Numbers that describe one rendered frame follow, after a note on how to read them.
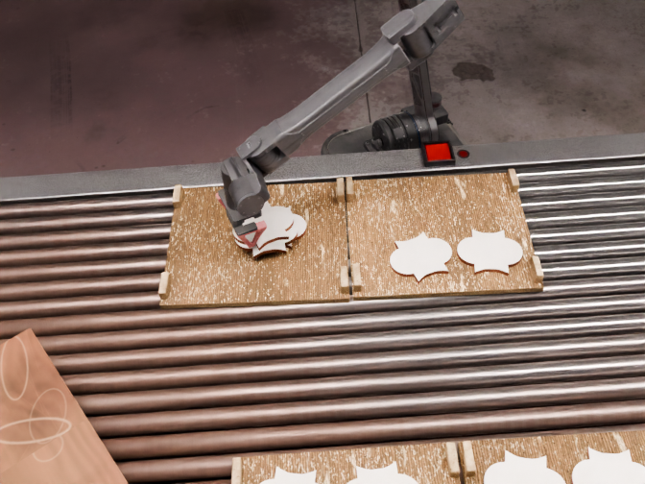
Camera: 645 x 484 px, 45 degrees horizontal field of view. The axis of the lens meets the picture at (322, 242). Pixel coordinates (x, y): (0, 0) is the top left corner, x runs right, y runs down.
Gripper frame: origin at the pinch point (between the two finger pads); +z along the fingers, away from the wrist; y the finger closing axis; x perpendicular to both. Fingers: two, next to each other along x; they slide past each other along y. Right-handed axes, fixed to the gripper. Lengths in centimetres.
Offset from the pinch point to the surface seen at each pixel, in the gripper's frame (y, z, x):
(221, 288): 9.5, 5.1, -9.5
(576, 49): -119, 94, 208
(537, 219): 23, 5, 64
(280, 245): 7.0, 1.2, 6.0
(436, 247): 21.5, 2.9, 37.4
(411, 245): 18.5, 2.9, 32.7
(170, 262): -2.5, 5.2, -17.2
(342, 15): -197, 96, 122
